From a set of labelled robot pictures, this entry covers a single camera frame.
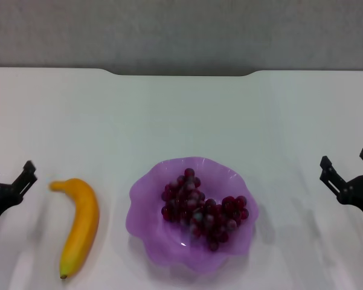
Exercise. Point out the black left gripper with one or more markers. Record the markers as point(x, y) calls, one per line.
point(0, 199)

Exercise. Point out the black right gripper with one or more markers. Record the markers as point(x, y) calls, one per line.
point(359, 193)

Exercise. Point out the yellow banana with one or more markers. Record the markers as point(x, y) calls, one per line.
point(81, 217)

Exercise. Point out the dark red grape bunch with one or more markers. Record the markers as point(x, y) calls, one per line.
point(205, 211)

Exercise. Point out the purple wavy plastic bowl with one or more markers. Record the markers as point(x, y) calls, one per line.
point(151, 196)

